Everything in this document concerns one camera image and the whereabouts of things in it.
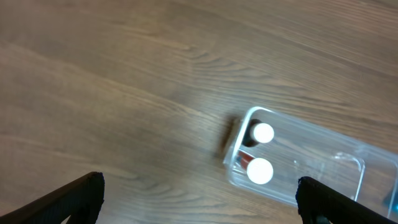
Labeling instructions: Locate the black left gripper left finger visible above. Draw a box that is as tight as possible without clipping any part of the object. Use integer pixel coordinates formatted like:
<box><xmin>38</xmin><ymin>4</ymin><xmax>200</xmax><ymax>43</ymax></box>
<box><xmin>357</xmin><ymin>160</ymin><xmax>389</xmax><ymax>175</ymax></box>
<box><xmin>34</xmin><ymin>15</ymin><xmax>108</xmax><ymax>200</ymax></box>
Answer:
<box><xmin>1</xmin><ymin>172</ymin><xmax>104</xmax><ymax>223</ymax></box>

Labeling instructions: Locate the blue box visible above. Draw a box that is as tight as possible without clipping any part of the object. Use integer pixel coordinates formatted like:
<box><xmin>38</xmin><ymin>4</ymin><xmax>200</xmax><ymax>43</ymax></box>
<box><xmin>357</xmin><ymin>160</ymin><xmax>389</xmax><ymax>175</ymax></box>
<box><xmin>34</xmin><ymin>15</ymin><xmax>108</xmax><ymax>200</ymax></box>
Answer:
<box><xmin>383</xmin><ymin>190</ymin><xmax>397</xmax><ymax>214</ymax></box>

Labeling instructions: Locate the red bottle white cap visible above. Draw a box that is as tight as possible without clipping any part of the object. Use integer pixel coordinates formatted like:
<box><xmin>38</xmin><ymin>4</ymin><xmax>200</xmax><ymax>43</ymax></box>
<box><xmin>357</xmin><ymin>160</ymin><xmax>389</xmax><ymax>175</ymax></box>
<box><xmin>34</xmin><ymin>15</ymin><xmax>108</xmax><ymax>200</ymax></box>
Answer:
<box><xmin>236</xmin><ymin>151</ymin><xmax>274</xmax><ymax>185</ymax></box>

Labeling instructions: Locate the clear plastic container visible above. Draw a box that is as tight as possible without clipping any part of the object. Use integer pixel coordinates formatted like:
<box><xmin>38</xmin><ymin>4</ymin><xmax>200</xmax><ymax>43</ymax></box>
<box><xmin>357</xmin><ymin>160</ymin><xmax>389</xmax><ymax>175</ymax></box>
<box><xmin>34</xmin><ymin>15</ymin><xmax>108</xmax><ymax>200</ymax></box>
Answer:
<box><xmin>223</xmin><ymin>106</ymin><xmax>397</xmax><ymax>222</ymax></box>

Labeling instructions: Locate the dark bottle white cap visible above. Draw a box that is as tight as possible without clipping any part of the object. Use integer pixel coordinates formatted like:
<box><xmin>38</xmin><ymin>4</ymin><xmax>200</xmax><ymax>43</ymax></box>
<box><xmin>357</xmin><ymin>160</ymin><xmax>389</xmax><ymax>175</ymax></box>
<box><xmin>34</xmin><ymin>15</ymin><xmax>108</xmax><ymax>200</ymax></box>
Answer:
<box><xmin>242</xmin><ymin>119</ymin><xmax>275</xmax><ymax>147</ymax></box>

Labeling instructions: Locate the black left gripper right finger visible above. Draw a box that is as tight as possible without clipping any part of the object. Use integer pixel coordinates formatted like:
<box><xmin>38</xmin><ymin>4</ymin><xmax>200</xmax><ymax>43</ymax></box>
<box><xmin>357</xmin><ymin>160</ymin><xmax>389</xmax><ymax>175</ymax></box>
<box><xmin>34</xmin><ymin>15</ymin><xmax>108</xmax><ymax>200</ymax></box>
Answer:
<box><xmin>295</xmin><ymin>176</ymin><xmax>396</xmax><ymax>224</ymax></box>

